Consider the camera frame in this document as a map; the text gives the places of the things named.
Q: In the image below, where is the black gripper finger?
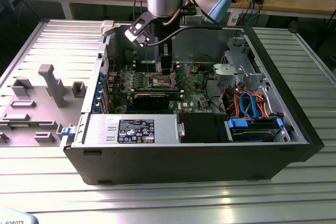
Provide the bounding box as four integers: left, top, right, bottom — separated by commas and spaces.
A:
159, 42, 173, 76

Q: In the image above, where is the silver CPU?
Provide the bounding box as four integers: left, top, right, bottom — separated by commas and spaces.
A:
153, 77, 171, 88

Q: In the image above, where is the CPU socket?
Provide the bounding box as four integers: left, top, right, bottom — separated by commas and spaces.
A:
148, 73, 178, 90

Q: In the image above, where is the black graphics card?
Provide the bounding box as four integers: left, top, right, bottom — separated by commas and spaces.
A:
111, 89, 184, 111

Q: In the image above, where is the green motherboard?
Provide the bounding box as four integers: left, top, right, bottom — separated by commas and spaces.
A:
104, 62, 213, 114

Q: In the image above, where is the silver drive cage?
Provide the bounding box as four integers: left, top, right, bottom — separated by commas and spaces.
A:
213, 63, 265, 88

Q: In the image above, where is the black fan shroud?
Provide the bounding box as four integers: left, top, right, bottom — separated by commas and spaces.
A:
177, 112, 228, 143

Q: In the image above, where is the hard disk in blue carrier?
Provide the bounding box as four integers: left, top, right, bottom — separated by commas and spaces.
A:
227, 116, 285, 142

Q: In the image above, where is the grey power supply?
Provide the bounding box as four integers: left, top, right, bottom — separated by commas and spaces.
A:
88, 113, 179, 145

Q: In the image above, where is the black open PC case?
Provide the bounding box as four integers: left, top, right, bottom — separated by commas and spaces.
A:
62, 20, 325, 186

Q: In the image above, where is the blue case latch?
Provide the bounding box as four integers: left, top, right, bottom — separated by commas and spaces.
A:
60, 126, 76, 137

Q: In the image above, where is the grey parts rack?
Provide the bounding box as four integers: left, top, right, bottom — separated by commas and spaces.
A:
0, 63, 87, 147

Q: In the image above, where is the black camera cable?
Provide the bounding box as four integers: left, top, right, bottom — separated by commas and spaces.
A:
146, 25, 246, 47

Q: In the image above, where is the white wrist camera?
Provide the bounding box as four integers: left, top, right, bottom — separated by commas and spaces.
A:
124, 14, 151, 48

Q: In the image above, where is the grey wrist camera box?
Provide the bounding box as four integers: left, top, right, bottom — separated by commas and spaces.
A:
184, 15, 203, 26

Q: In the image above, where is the black power cable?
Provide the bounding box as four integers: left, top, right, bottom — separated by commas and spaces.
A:
204, 70, 224, 114

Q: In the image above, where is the red wire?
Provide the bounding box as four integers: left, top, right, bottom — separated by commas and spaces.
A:
103, 55, 117, 74

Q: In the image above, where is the blue wire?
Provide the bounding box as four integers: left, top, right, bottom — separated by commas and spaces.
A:
239, 91, 260, 119

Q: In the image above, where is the blue cable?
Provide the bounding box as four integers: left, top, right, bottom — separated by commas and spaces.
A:
248, 0, 257, 25

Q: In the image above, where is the orange wire bundle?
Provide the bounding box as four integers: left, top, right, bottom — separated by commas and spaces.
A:
223, 87, 271, 119

